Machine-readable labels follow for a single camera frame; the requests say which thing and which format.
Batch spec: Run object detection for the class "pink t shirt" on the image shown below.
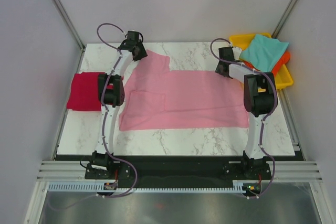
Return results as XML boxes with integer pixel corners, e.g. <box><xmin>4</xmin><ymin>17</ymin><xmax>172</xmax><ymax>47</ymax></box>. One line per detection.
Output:
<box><xmin>119</xmin><ymin>50</ymin><xmax>249</xmax><ymax>131</ymax></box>

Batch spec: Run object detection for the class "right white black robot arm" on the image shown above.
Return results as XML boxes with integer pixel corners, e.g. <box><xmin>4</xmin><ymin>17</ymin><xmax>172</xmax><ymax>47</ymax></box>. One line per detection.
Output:
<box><xmin>215</xmin><ymin>46</ymin><xmax>278</xmax><ymax>179</ymax></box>

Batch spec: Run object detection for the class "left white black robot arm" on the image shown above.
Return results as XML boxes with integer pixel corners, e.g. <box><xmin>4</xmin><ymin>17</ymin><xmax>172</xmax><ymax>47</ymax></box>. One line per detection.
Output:
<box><xmin>90</xmin><ymin>30</ymin><xmax>147</xmax><ymax>178</ymax></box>

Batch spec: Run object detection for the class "teal folded t shirt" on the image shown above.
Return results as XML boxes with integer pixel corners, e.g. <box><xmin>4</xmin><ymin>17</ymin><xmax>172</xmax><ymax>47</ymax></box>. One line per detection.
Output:
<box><xmin>239</xmin><ymin>34</ymin><xmax>289</xmax><ymax>72</ymax></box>

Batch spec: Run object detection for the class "yellow plastic tray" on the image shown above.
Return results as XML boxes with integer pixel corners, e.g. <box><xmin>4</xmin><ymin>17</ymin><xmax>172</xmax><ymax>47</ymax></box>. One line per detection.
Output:
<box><xmin>229</xmin><ymin>34</ymin><xmax>293</xmax><ymax>90</ymax></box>

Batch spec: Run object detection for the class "orange folded t shirt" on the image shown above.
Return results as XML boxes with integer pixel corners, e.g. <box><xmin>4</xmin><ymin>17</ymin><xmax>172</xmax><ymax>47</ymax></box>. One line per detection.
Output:
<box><xmin>239</xmin><ymin>50</ymin><xmax>290</xmax><ymax>76</ymax></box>

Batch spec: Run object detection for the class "folded magenta t shirt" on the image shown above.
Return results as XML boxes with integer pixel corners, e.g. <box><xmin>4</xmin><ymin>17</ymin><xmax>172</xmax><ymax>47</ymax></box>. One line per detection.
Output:
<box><xmin>66</xmin><ymin>72</ymin><xmax>101</xmax><ymax>112</ymax></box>

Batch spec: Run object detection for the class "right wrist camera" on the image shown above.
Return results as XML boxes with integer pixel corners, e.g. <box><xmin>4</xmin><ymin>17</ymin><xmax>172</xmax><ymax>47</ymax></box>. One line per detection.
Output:
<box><xmin>232</xmin><ymin>47</ymin><xmax>243</xmax><ymax>60</ymax></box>

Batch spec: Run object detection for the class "left aluminium corner post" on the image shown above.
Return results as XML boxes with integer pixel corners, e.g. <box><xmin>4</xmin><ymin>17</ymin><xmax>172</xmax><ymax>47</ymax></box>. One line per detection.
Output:
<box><xmin>51</xmin><ymin>0</ymin><xmax>86</xmax><ymax>51</ymax></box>

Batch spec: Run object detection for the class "aluminium corner post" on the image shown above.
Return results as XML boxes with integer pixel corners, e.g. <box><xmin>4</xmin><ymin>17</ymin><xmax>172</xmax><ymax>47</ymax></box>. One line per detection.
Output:
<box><xmin>51</xmin><ymin>0</ymin><xmax>86</xmax><ymax>51</ymax></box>
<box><xmin>271</xmin><ymin>0</ymin><xmax>299</xmax><ymax>38</ymax></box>

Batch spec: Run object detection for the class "aluminium frame rail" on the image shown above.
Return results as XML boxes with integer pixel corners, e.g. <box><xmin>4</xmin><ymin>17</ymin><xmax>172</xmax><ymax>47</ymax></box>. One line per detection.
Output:
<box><xmin>37</xmin><ymin>161</ymin><xmax>322</xmax><ymax>182</ymax></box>

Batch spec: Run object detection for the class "right aluminium corner post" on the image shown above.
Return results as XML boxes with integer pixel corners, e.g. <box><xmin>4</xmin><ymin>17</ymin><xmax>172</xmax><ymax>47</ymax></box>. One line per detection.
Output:
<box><xmin>271</xmin><ymin>0</ymin><xmax>299</xmax><ymax>38</ymax></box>

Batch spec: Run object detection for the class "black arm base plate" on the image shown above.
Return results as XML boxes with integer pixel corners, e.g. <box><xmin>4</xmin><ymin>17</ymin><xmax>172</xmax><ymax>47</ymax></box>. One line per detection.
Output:
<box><xmin>85</xmin><ymin>156</ymin><xmax>269</xmax><ymax>188</ymax></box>

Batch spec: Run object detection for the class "white slotted cable duct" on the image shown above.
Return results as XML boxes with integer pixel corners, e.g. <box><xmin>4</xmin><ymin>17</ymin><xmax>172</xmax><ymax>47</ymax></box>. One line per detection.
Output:
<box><xmin>48</xmin><ymin>182</ymin><xmax>261</xmax><ymax>193</ymax></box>

